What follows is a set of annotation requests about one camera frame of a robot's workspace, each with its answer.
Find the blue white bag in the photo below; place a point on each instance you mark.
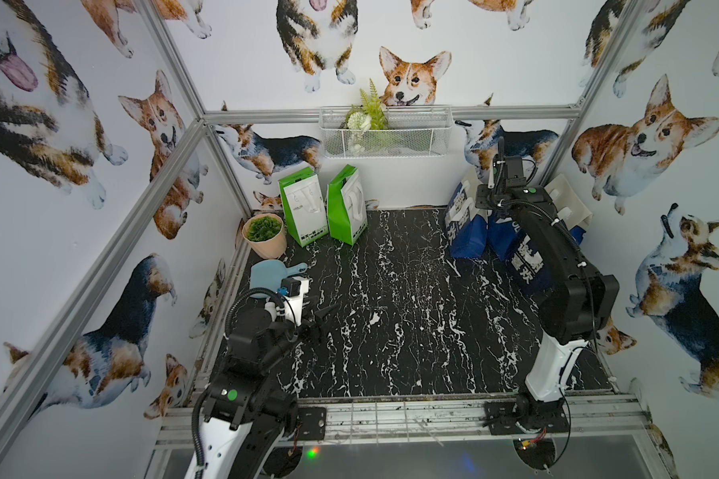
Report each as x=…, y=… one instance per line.
x=503, y=235
x=466, y=227
x=554, y=221

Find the aluminium frame rail front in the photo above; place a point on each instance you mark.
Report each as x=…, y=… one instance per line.
x=461, y=419

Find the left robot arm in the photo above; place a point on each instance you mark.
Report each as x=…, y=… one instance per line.
x=241, y=414

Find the light blue dustpan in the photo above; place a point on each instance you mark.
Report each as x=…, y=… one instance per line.
x=268, y=274

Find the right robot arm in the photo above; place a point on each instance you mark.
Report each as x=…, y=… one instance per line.
x=577, y=304

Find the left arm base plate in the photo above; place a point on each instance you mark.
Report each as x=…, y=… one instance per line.
x=311, y=424

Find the white wire wall basket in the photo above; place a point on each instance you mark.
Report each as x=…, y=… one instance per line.
x=413, y=132

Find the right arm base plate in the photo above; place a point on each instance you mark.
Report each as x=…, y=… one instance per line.
x=525, y=417

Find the green white takeout bag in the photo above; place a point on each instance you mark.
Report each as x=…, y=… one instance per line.
x=304, y=206

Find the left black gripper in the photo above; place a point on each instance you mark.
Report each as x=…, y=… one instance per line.
x=311, y=317

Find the artificial fern with flower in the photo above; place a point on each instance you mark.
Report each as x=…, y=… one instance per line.
x=364, y=124

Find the terracotta pot with plant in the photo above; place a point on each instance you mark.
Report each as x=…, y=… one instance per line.
x=266, y=235

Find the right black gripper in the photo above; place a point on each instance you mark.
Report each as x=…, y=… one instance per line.
x=480, y=196

